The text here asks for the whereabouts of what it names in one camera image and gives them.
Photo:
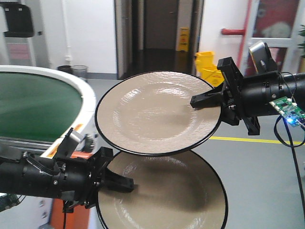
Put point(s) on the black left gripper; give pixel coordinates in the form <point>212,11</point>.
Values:
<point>79,181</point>

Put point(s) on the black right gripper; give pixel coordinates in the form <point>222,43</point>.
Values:
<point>229,97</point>

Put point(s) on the beige plate black rim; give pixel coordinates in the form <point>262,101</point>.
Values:
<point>180,191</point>
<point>150,114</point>

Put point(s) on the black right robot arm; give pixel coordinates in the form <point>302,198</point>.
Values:
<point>247,98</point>

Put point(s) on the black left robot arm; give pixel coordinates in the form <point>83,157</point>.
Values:
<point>26,174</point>

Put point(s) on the yellow mop bucket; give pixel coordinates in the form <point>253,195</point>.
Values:
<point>204,62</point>

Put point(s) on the yellow wet floor sign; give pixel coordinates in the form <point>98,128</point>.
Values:
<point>183,40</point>

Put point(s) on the white outer conveyor rim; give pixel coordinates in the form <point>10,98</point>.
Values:
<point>42,105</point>

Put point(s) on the green circuit board right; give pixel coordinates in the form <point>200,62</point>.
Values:
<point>289,110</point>

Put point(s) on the green circuit board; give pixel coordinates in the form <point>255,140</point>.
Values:
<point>289,110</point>
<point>8,201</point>

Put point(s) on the green circuit board left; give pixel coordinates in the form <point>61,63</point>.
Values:
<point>8,201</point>

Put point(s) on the black waste bin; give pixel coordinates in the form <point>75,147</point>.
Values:
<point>65,68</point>

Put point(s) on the black and grey dispenser kiosk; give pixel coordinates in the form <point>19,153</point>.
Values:
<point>18,33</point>

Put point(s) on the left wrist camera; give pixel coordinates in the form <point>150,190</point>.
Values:
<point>75,145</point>

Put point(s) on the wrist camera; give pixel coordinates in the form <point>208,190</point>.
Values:
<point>262,58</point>
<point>75,145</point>

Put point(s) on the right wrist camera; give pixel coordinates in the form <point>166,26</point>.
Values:
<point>262,58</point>

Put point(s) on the red pipe on wall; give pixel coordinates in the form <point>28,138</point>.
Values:
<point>241,32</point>

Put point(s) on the wire mesh waste bin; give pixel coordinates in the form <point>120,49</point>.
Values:
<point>80,71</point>

